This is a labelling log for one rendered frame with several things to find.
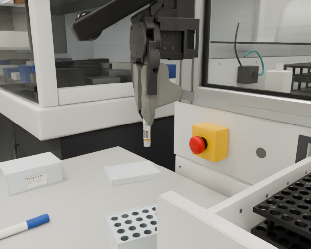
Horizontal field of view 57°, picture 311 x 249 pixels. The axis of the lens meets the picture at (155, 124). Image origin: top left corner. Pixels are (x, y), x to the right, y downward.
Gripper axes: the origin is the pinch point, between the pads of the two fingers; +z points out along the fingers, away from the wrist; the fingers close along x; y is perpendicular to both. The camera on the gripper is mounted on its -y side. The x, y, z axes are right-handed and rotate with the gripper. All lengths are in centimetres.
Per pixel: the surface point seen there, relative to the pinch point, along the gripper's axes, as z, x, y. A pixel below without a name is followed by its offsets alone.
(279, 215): 7.9, -18.7, 9.7
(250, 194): 8.7, -12.7, 10.6
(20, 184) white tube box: 19.8, 26.1, -20.9
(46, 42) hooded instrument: -12, 52, -13
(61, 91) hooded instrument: 3, 53, -10
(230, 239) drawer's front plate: 5.4, -23.3, 0.1
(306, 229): 7.9, -21.7, 10.4
